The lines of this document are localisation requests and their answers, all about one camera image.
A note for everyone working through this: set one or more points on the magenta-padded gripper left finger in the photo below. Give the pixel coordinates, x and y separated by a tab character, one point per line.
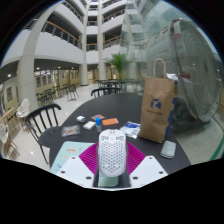
76	168

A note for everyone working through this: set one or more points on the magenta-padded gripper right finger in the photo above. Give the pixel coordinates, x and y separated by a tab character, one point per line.
148	168

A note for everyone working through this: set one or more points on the white honeycomb computer mouse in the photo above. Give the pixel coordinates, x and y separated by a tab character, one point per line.
112	154

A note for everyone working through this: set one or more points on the clear plastic snack bag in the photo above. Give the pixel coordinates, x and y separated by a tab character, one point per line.
70	131

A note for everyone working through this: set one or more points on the black wooden chair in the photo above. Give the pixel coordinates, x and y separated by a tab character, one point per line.
50	136
105	89

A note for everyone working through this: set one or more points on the blue white plastic packet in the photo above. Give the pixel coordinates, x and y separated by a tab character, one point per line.
130	128

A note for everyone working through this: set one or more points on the white small box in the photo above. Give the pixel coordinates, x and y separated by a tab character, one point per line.
89	125

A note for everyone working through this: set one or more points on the small blue-capped bottle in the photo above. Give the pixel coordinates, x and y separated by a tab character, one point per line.
98	126

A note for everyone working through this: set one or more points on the small white case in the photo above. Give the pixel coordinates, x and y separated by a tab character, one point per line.
80	119

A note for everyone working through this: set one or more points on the small reddish card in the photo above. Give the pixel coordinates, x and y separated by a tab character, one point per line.
97	117

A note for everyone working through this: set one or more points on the orange flat packet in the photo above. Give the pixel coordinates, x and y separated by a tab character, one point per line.
110	121

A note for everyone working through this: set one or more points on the brown paper bag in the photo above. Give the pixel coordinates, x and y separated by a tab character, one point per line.
156	110

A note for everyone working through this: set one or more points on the group of dark chairs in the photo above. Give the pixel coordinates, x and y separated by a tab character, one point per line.
56	92

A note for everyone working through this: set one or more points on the large netted silver sculpture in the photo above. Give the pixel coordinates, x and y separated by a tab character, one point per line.
190	73

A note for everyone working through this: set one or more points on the green palm plant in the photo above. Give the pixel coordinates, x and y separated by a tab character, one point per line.
119	63

